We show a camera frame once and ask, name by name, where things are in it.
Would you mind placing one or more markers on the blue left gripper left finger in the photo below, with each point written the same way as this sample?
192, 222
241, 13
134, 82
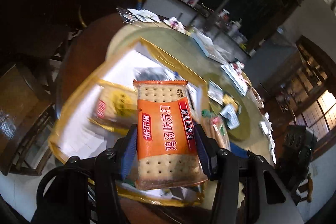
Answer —
128, 151

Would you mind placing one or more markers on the white napkin pile left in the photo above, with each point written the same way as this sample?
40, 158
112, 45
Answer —
145, 16

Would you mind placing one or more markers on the white spray bottle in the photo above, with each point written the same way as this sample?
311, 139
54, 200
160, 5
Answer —
224, 14

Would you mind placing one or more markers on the yellow-wrapped cracker stack pack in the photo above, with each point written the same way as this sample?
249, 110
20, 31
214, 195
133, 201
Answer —
115, 109

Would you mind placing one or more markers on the white food tray far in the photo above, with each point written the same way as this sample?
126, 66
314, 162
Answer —
208, 48

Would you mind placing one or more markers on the white landscape-print snack bag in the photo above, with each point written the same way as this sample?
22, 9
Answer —
216, 93

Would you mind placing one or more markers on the golden lazy susan turntable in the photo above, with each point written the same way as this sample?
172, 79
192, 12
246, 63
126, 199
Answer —
243, 132

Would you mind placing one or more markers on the white tumbler with straw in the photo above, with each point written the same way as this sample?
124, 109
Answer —
235, 25

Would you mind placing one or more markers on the silver white-text snack packet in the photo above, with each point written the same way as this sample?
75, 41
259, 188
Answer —
229, 114

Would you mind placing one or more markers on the white tissues right edge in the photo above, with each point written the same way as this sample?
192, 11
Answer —
266, 127

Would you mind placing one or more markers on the bowl with food scraps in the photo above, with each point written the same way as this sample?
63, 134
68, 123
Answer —
255, 97

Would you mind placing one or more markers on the clear plastic wrapper on table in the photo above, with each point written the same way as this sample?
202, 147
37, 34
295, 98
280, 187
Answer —
127, 17

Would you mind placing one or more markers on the crumpled tissue with spoon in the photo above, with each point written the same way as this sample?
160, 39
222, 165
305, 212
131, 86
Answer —
175, 24

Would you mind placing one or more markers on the wooden chair right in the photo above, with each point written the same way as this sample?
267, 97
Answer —
304, 191

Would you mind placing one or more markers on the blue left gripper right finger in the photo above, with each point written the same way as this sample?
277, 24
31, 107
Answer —
207, 151

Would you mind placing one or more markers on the dark wooden side chair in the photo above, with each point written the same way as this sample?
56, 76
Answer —
26, 111

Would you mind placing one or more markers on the white flat box right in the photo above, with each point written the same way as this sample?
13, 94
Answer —
239, 83

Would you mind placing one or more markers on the grey refrigerator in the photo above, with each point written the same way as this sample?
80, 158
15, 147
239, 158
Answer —
271, 65

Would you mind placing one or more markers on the yellow-taped white cardboard tray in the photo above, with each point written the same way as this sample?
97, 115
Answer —
75, 135

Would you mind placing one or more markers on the small white red-label bottle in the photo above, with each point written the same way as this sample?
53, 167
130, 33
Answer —
193, 2

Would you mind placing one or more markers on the yellow biscuit packet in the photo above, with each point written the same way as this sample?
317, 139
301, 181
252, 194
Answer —
230, 100

